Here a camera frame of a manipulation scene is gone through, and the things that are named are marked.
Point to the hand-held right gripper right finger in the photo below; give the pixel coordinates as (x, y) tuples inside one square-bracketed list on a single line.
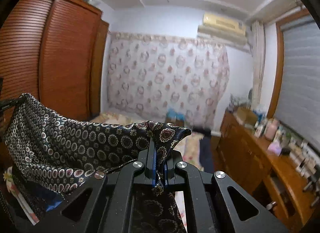
[(165, 175)]

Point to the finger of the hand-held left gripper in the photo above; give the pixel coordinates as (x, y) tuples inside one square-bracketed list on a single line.
[(7, 104)]

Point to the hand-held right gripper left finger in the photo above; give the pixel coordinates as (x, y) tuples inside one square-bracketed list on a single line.
[(153, 170)]

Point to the dark blue circle-patterned shirt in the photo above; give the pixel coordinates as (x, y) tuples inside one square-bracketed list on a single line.
[(75, 142)]

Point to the brown slatted wooden wardrobe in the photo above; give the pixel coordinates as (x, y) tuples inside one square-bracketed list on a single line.
[(70, 60)]

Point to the wooden sideboard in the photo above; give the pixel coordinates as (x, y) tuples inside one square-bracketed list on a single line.
[(245, 157)]

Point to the open cardboard box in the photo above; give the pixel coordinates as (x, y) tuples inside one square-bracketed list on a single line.
[(246, 116)]

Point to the pink bag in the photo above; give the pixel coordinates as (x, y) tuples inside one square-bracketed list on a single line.
[(275, 147)]

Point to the pink thermos jug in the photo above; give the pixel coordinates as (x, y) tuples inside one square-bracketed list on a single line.
[(272, 129)]

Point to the grey desk fan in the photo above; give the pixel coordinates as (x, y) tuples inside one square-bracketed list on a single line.
[(250, 95)]

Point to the small black object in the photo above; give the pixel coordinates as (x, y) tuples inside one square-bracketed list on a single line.
[(285, 152)]

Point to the beige side curtain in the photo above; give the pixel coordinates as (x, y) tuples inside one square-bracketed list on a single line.
[(258, 60)]

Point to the grey window blind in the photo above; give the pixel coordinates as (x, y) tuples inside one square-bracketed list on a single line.
[(300, 80)]

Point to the wooden window frame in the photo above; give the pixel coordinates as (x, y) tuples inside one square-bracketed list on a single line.
[(278, 72)]

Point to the beige wall air conditioner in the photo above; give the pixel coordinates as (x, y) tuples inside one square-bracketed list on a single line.
[(222, 31)]

